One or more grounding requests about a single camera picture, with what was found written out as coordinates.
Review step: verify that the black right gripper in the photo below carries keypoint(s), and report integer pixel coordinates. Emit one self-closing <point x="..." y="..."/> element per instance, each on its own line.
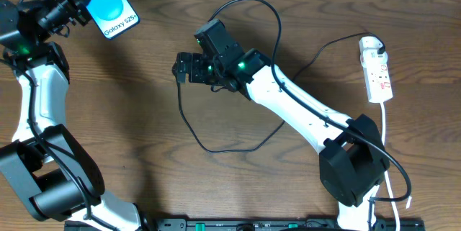
<point x="185" y="67"/>

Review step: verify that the blue Galaxy smartphone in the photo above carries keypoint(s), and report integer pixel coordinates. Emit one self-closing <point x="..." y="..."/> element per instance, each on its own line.
<point x="113" y="17"/>

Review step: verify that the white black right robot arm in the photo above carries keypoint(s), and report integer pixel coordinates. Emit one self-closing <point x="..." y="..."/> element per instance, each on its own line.
<point x="352" y="158"/>

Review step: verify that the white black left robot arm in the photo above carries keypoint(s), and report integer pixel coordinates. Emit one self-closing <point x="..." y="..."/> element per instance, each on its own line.
<point x="48" y="169"/>

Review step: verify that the white USB charger adapter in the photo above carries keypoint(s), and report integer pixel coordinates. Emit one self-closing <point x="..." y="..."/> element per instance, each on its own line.
<point x="372" y="51"/>

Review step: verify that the white power strip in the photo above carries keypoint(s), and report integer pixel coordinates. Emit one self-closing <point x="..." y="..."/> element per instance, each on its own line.
<point x="377" y="82"/>

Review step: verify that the small white paper scrap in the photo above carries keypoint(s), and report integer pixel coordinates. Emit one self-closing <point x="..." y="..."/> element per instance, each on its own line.
<point x="408" y="203"/>

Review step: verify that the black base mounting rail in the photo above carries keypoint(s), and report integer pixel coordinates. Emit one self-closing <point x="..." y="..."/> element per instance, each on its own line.
<point x="176" y="224"/>

